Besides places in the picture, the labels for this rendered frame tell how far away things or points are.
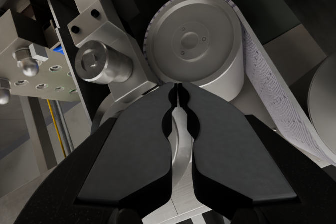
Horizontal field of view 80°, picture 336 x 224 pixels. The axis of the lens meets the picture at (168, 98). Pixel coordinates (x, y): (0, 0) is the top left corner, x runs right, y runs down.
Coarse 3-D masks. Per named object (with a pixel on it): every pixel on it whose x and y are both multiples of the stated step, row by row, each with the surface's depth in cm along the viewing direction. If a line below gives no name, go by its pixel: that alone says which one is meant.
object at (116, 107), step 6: (138, 96) 26; (114, 102) 27; (132, 102) 26; (108, 108) 27; (114, 108) 27; (120, 108) 27; (108, 114) 27; (102, 120) 27; (174, 126) 24; (174, 132) 24; (168, 138) 24; (174, 138) 24; (174, 144) 23; (174, 150) 23; (174, 156) 23
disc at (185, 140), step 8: (152, 88) 26; (112, 96) 28; (104, 104) 28; (96, 112) 28; (104, 112) 28; (176, 112) 24; (184, 112) 24; (96, 120) 28; (176, 120) 24; (184, 120) 24; (96, 128) 28; (184, 128) 24; (184, 136) 24; (184, 144) 23; (192, 144) 23; (184, 152) 23; (176, 160) 24; (184, 160) 23; (176, 168) 23; (184, 168) 23; (176, 176) 23; (176, 184) 24
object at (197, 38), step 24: (192, 0) 25; (216, 0) 24; (168, 24) 27; (192, 24) 25; (216, 24) 24; (240, 24) 23; (168, 48) 26; (192, 48) 24; (216, 48) 24; (240, 48) 23; (168, 72) 26; (192, 72) 25; (216, 72) 23; (240, 72) 32
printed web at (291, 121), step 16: (288, 0) 41; (304, 0) 36; (320, 0) 32; (240, 16) 23; (304, 16) 39; (320, 16) 34; (320, 32) 37; (144, 48) 27; (256, 48) 23; (256, 64) 28; (272, 64) 21; (160, 80) 27; (256, 80) 35; (272, 80) 23; (272, 96) 29; (288, 96) 21; (272, 112) 37; (288, 112) 24; (288, 128) 30; (304, 128) 21; (304, 144) 26; (320, 144) 19
